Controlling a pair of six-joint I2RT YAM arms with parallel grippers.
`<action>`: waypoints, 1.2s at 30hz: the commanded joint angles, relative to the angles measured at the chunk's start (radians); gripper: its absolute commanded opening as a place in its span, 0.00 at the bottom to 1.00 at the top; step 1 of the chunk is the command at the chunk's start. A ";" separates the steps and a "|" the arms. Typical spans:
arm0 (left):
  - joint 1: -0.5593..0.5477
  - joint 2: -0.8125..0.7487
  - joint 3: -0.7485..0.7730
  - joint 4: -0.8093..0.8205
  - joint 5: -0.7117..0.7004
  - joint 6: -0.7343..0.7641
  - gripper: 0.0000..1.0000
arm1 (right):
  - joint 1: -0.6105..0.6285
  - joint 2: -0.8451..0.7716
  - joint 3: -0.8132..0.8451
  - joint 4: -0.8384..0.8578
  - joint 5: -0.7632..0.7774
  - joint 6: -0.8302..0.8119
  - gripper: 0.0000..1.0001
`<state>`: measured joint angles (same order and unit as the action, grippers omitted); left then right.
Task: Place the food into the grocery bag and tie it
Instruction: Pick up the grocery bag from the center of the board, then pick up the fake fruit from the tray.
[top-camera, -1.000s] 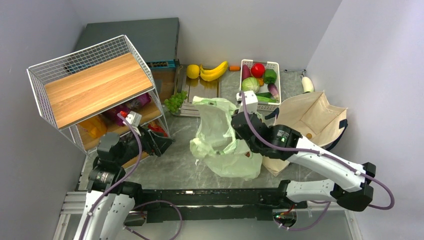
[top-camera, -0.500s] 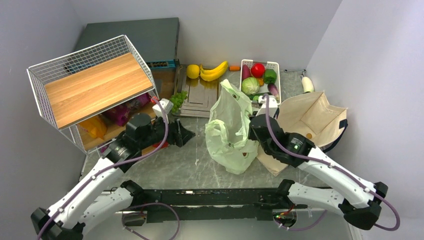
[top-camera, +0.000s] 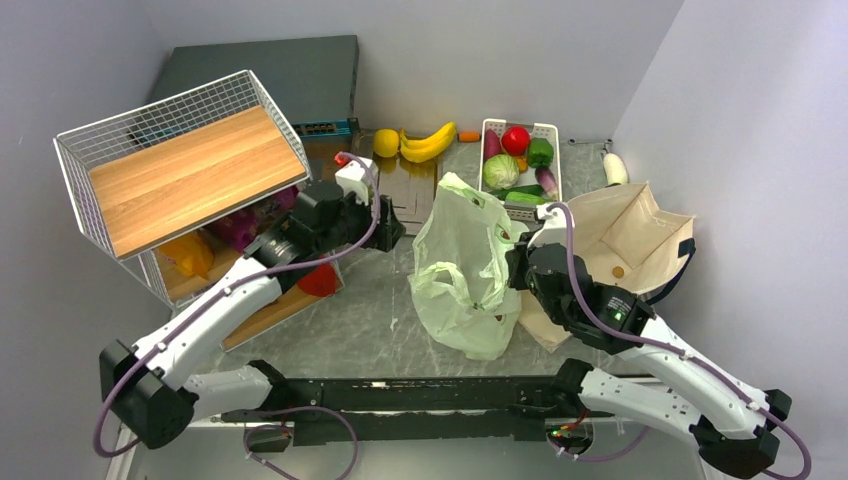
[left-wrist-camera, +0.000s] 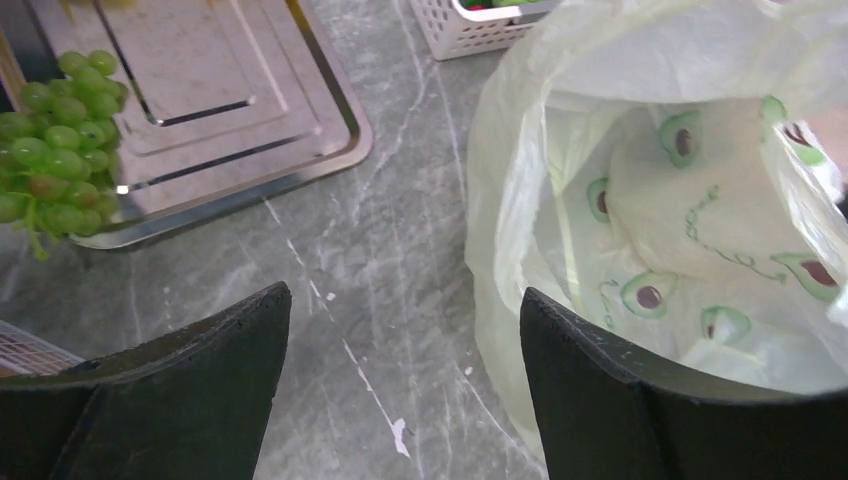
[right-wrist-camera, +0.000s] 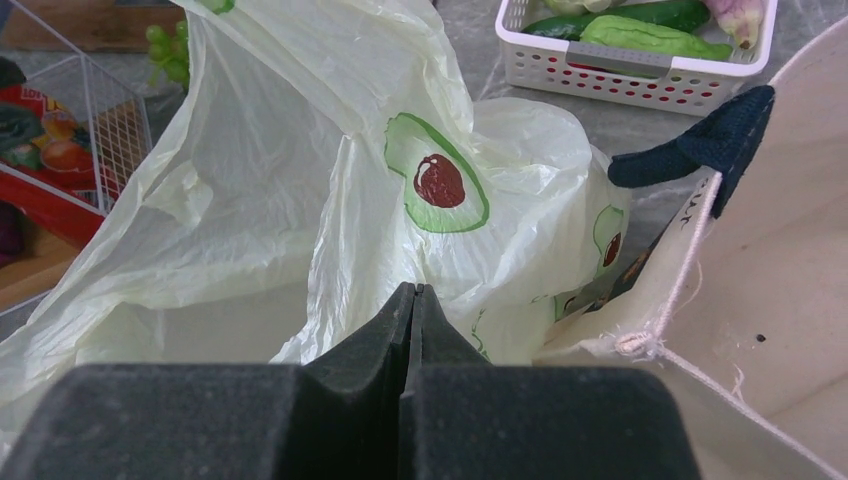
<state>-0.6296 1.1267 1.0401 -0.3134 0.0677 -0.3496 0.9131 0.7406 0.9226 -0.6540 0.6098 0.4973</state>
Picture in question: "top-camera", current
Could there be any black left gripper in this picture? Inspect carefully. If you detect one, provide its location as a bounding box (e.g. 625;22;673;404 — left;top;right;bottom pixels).
315;187;405;255

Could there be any green avocado plastic bag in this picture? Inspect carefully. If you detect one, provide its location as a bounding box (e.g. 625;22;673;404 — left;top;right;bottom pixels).
408;172;528;361

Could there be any yellow banana bunch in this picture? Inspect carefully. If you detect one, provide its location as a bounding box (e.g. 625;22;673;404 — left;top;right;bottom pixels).
399;122;457;163

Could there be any yellow lemon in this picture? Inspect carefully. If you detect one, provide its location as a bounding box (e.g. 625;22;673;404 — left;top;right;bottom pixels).
372;129;400;158

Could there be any green bell pepper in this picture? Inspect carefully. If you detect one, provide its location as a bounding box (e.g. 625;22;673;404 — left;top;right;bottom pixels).
526;137;554;168

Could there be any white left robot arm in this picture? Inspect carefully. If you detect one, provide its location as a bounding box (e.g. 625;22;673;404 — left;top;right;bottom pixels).
93;181;406;457

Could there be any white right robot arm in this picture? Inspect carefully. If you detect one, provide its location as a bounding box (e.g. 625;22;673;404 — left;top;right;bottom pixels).
506;242;792;479

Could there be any red snack bag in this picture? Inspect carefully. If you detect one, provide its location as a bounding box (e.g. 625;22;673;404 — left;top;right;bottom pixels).
296;264;338;298

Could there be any beige canvas tote bag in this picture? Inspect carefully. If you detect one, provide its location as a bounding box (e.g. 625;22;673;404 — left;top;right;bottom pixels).
518;182;698;354

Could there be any purple snack bag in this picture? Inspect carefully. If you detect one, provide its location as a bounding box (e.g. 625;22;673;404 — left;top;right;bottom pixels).
206;186;299;252

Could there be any yellow snack bag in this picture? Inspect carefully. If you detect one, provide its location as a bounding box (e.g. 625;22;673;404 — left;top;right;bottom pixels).
158;231;214;279

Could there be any metal tray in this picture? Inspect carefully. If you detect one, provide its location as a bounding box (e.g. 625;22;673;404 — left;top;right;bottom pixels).
351;130;443;236

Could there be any white plastic basket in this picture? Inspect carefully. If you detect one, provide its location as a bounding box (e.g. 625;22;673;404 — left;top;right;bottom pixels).
482;118;563;222

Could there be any light green bitter gourd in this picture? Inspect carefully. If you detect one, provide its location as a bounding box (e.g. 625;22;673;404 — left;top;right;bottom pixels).
505;192;547;206

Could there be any dark green cucumber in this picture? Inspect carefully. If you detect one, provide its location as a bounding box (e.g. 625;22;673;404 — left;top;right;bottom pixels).
489;184;545;200

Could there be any purple white eggplant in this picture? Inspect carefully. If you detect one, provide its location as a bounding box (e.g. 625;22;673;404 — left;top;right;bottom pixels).
534;166;559;201

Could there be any green cabbage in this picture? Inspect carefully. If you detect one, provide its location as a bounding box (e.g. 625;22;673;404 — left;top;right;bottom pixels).
482;154;520;190

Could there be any white radish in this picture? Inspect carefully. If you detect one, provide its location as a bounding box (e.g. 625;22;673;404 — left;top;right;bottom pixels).
602;153;629;186

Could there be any red apple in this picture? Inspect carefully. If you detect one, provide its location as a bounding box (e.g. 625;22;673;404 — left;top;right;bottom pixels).
500;126;531;156

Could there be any purple sweet potato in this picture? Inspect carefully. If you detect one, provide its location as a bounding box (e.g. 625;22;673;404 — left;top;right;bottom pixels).
482;129;502;162

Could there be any top wooden shelf board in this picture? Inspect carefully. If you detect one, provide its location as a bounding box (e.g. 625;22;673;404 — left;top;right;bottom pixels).
91;106;306;259

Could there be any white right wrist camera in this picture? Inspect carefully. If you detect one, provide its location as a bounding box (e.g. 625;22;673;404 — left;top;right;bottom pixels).
528;202;576;249

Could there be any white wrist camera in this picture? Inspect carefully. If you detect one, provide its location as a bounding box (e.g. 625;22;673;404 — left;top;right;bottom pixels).
334;152;379;205
528;202;576;249

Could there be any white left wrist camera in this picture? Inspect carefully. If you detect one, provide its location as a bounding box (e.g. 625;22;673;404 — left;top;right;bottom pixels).
334;152;379;205

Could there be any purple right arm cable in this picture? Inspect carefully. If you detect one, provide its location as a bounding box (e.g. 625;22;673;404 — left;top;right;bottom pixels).
544;201;813;480

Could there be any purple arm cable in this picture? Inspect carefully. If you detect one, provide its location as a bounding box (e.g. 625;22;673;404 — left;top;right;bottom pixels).
544;201;813;480
92;152;383;480

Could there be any dark grey network switch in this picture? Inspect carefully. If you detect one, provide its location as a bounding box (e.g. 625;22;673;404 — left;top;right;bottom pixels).
148;35;360;140

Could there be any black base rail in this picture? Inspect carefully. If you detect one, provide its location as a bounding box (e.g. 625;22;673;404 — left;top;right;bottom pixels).
221;375;578;446

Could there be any white wire shelf rack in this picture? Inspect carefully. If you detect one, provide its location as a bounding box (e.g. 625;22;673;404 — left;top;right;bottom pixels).
53;70;318;310

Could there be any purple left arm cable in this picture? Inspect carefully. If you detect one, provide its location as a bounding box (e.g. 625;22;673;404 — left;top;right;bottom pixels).
92;152;383;480

